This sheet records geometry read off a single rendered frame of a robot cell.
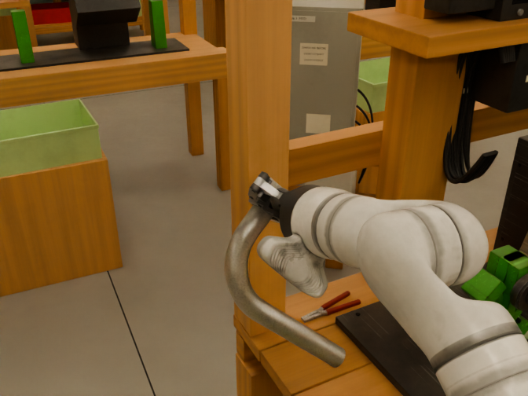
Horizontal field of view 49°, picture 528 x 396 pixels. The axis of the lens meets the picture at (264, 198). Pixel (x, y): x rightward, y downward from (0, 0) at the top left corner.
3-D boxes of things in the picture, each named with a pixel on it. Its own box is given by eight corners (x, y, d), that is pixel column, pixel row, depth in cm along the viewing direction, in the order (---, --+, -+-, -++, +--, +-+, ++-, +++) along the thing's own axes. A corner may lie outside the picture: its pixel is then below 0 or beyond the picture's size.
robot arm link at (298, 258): (251, 251, 61) (275, 264, 55) (313, 167, 62) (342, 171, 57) (309, 298, 64) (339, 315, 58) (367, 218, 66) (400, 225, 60)
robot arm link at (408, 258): (364, 198, 45) (452, 368, 38) (454, 185, 48) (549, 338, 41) (334, 245, 50) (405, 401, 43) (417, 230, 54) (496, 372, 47)
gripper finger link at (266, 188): (293, 192, 66) (293, 196, 68) (260, 169, 67) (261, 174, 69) (280, 208, 66) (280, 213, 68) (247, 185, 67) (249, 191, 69)
